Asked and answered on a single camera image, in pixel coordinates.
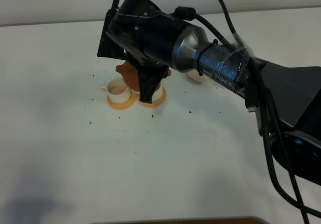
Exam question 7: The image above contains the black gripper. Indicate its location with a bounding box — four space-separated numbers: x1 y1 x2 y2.
107 0 191 103

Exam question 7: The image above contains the brown clay teapot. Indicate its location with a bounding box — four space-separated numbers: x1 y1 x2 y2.
116 61 171 91

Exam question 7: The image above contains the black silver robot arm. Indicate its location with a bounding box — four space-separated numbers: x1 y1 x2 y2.
98 0 320 184

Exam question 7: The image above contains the beige teapot coaster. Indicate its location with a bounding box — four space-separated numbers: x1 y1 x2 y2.
186 70 206 84

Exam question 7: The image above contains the white right teacup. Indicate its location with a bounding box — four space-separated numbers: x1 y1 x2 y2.
131 83 163 102

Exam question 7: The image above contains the white teacup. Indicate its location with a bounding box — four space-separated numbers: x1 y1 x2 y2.
131 83 163 102
100 78 131 104

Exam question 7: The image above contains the orange left coaster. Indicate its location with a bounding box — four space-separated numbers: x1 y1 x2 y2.
106 93 137 110

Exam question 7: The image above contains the orange coaster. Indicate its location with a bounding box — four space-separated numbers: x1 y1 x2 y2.
137 87 167 108
106 93 137 110

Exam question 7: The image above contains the orange right coaster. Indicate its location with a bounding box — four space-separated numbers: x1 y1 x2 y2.
137 87 167 108

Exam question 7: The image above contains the white left teacup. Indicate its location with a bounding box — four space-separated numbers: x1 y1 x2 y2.
100 78 131 104

